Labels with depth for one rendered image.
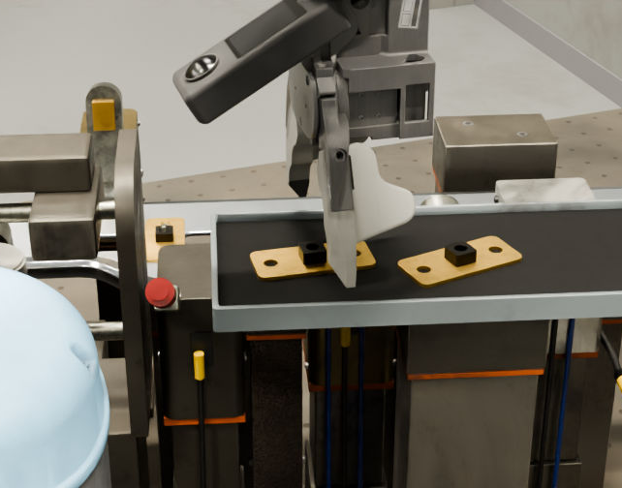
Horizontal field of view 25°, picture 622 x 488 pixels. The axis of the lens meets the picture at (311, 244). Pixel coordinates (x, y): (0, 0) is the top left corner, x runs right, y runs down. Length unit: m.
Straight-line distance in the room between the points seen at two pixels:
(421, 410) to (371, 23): 0.29
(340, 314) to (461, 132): 0.61
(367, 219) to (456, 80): 3.50
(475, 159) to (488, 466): 0.51
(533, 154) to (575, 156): 0.77
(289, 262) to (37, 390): 0.42
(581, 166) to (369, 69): 1.36
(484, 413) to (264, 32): 0.33
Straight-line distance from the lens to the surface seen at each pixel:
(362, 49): 0.91
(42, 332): 0.61
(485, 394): 1.02
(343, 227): 0.90
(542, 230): 1.04
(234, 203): 1.42
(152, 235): 1.36
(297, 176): 1.02
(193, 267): 1.15
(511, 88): 4.37
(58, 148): 1.11
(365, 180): 0.91
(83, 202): 1.09
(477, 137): 1.50
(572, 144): 2.31
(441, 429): 1.04
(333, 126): 0.89
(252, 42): 0.89
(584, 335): 1.20
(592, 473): 1.50
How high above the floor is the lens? 1.65
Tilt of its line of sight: 29 degrees down
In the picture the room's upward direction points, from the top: straight up
